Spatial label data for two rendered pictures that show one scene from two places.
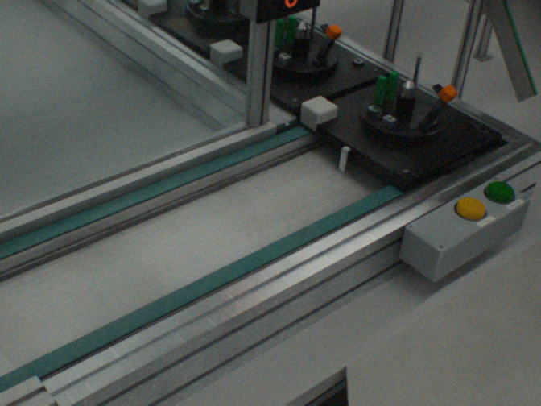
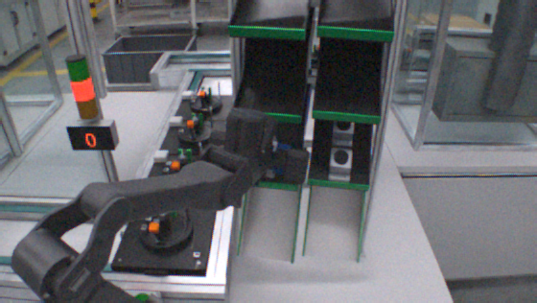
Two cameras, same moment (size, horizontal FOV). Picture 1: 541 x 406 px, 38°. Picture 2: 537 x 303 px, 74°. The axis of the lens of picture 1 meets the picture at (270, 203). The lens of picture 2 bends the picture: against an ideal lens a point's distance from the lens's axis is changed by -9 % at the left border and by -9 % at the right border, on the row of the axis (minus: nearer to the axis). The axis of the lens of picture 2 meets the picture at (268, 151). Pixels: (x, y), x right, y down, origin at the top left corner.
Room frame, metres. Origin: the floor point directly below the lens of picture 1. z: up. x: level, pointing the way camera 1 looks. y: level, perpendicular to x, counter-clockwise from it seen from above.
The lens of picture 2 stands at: (0.79, -0.91, 1.70)
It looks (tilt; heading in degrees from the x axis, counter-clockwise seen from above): 33 degrees down; 44
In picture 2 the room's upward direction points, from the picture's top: straight up
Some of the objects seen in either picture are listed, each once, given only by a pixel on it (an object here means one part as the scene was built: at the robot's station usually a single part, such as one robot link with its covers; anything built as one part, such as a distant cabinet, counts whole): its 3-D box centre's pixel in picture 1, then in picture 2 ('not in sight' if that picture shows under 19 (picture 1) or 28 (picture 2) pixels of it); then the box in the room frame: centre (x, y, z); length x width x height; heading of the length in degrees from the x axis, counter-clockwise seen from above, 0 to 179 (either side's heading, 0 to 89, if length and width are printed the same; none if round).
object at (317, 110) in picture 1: (318, 114); not in sight; (1.14, -0.07, 0.97); 0.05 x 0.05 x 0.04; 43
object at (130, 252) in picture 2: (400, 128); (167, 235); (1.14, -0.20, 0.96); 0.24 x 0.24 x 0.02; 43
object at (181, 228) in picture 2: (402, 118); (166, 230); (1.14, -0.20, 0.98); 0.14 x 0.14 x 0.02
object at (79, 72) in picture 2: not in sight; (78, 69); (1.09, 0.01, 1.38); 0.05 x 0.05 x 0.05
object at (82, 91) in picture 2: not in sight; (82, 88); (1.09, 0.01, 1.33); 0.05 x 0.05 x 0.05
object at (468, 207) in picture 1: (470, 210); not in sight; (0.92, -0.29, 0.96); 0.04 x 0.04 x 0.02
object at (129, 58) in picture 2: not in sight; (152, 58); (2.21, 1.65, 0.73); 0.62 x 0.42 x 0.23; 133
